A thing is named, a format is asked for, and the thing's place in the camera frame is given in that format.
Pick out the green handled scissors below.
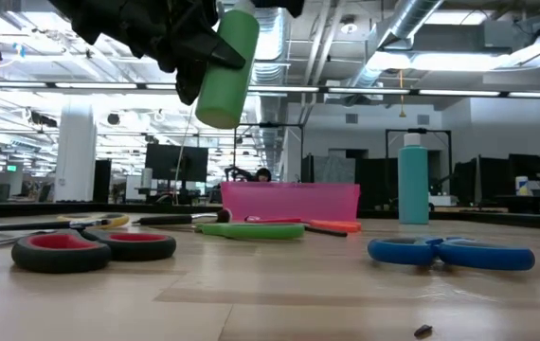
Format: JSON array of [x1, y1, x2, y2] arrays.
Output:
[[193, 222, 306, 241]]

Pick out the black desk monitors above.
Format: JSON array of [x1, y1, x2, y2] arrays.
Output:
[[452, 153, 540, 203]]

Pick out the small orange handled scissors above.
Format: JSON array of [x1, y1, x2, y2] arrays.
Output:
[[307, 218, 363, 234]]

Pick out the black monitor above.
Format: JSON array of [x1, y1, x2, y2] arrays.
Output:
[[144, 143, 209, 184]]

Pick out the white pillar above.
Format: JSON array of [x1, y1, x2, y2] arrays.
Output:
[[54, 101, 98, 204]]

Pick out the long ceiling light strip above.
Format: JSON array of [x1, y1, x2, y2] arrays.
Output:
[[0, 81, 540, 99]]

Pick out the black and red scissors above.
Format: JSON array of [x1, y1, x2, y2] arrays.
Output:
[[11, 220, 177, 275]]

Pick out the dark office partition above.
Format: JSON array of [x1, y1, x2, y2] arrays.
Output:
[[300, 149, 400, 212]]

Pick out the blue handled scissors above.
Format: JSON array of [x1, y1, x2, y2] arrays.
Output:
[[367, 235, 536, 273]]

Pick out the black cabinet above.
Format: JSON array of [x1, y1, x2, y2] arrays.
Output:
[[92, 159, 113, 204]]

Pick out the white canister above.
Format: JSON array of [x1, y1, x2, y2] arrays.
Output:
[[514, 175, 531, 197]]

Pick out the green paint bottle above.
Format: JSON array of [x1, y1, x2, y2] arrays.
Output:
[[194, 0, 261, 130]]

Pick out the silver spiral air duct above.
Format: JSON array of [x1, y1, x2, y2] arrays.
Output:
[[345, 0, 444, 91]]

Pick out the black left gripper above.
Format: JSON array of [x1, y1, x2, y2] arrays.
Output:
[[49, 0, 246, 106]]

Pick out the thin black paintbrush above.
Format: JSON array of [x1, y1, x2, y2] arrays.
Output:
[[303, 224, 349, 238], [0, 219, 110, 233]]

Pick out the red plastic bin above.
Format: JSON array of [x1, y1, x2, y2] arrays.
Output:
[[220, 181, 362, 223]]

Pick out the black frame stand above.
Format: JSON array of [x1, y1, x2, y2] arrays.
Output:
[[385, 127, 454, 212]]

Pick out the light blue paint bottle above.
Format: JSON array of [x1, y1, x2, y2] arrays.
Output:
[[397, 133, 430, 225]]

